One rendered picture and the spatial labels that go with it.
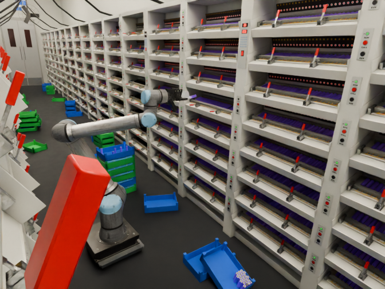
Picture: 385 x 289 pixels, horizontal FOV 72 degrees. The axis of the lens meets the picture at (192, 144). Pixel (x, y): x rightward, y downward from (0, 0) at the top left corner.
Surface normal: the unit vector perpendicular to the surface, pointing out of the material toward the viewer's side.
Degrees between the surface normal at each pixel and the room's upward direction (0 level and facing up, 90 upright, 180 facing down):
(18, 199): 90
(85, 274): 0
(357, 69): 90
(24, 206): 90
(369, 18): 90
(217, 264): 19
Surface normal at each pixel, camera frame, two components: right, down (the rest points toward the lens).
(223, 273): 0.21, -0.80
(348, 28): -0.79, 0.45
